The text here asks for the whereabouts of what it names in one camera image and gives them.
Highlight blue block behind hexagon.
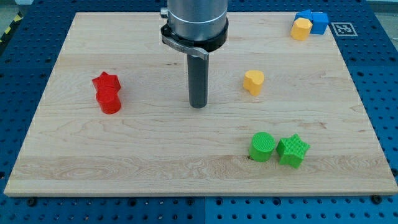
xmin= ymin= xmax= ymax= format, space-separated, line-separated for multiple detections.
xmin=294 ymin=9 xmax=313 ymax=22

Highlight yellow heart block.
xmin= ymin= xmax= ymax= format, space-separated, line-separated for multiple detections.
xmin=243 ymin=70 xmax=265 ymax=96

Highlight green cylinder block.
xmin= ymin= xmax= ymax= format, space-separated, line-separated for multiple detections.
xmin=249 ymin=132 xmax=275 ymax=162

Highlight yellow hexagon block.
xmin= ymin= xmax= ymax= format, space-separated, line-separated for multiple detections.
xmin=290 ymin=17 xmax=313 ymax=40

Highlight green star block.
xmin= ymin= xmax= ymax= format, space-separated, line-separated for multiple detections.
xmin=276 ymin=134 xmax=310 ymax=169

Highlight wooden board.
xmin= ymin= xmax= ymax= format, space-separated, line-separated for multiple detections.
xmin=4 ymin=12 xmax=397 ymax=197

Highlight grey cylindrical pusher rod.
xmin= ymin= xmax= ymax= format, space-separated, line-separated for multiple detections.
xmin=187 ymin=55 xmax=209 ymax=108

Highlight red cylinder block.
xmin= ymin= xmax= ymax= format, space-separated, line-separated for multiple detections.
xmin=96 ymin=87 xmax=121 ymax=114

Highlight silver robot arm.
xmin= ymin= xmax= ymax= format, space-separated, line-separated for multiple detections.
xmin=167 ymin=0 xmax=228 ymax=41

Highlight red star block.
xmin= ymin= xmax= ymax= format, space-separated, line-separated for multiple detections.
xmin=91 ymin=72 xmax=121 ymax=91

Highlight white fiducial marker tag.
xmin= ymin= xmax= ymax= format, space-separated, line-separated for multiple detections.
xmin=331 ymin=22 xmax=358 ymax=37

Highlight blue cube block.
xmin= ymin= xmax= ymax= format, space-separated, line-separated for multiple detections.
xmin=310 ymin=12 xmax=329 ymax=35

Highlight black clamp with lever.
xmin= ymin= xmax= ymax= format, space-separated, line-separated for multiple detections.
xmin=160 ymin=19 xmax=229 ymax=60

